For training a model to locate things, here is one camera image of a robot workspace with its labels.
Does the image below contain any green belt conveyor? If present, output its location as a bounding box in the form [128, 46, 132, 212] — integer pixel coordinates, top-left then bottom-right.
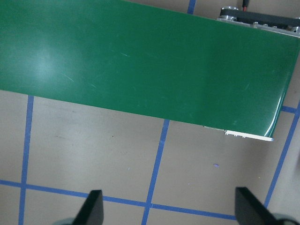
[0, 0, 300, 143]

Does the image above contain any black conveyor drive belt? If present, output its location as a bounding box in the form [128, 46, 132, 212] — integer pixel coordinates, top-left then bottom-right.
[220, 7, 300, 27]

